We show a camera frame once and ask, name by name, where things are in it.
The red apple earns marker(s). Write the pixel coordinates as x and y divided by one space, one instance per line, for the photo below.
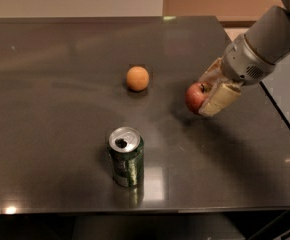
195 96

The green soda can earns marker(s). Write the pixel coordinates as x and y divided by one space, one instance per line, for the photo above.
126 152

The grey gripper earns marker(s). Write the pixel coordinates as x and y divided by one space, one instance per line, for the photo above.
246 62

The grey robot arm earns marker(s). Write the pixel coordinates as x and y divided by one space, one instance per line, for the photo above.
269 37

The orange fruit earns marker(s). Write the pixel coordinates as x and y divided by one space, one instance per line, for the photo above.
137 78

